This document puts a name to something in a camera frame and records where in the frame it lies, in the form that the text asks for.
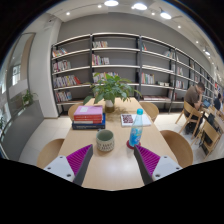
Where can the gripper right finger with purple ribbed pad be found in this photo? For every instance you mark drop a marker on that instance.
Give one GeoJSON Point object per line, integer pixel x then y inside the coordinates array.
{"type": "Point", "coordinates": [152, 166]}

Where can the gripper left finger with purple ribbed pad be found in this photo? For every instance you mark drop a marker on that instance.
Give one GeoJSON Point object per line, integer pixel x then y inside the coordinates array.
{"type": "Point", "coordinates": [72, 167]}

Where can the clear water bottle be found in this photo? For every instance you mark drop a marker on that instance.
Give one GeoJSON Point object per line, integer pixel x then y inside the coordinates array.
{"type": "Point", "coordinates": [136, 130]}

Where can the wooden chair front left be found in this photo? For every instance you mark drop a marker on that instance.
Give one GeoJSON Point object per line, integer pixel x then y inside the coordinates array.
{"type": "Point", "coordinates": [49, 152]}

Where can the dark red round coaster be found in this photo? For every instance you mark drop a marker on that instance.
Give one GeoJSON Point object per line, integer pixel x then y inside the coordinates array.
{"type": "Point", "coordinates": [129, 146]}

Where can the wooden chair front right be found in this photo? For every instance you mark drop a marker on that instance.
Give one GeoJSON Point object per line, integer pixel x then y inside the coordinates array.
{"type": "Point", "coordinates": [179, 146]}

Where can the green ceramic mug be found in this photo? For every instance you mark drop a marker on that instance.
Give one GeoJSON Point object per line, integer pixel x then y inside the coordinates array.
{"type": "Point", "coordinates": [105, 140]}

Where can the dark blue bottom book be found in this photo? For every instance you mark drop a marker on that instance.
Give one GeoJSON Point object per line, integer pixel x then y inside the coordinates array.
{"type": "Point", "coordinates": [77, 126]}

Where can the open magazine on table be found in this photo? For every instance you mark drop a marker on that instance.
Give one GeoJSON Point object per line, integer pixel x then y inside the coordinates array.
{"type": "Point", "coordinates": [128, 119]}

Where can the pink and red top books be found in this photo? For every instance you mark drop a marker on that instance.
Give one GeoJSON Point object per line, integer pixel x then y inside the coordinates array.
{"type": "Point", "coordinates": [89, 113]}

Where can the wooden chair far right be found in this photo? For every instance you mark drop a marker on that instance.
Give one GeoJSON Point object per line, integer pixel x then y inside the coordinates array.
{"type": "Point", "coordinates": [151, 109]}

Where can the wooden chair far left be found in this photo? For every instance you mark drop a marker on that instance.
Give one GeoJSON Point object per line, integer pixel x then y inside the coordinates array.
{"type": "Point", "coordinates": [72, 110]}

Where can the wooden folding chair near right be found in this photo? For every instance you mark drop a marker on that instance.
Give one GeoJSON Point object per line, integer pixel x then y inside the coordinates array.
{"type": "Point", "coordinates": [208, 137]}

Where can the wooden folding chair behind man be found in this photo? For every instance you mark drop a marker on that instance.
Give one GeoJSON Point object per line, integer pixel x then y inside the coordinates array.
{"type": "Point", "coordinates": [190, 116]}

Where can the seated man in brown shirt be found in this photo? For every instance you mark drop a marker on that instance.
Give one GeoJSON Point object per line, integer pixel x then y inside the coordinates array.
{"type": "Point", "coordinates": [193, 97]}

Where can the laptop on right table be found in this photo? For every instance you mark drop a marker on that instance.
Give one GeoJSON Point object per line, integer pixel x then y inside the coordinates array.
{"type": "Point", "coordinates": [206, 103]}

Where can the potted plant by window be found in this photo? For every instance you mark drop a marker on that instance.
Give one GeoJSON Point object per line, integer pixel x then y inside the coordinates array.
{"type": "Point", "coordinates": [28, 98]}

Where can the green potted plant on table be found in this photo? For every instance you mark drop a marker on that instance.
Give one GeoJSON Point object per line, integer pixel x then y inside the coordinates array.
{"type": "Point", "coordinates": [108, 89]}

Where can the large grey bookshelf with books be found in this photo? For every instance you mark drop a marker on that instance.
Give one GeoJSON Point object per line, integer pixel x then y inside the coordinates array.
{"type": "Point", "coordinates": [160, 73]}

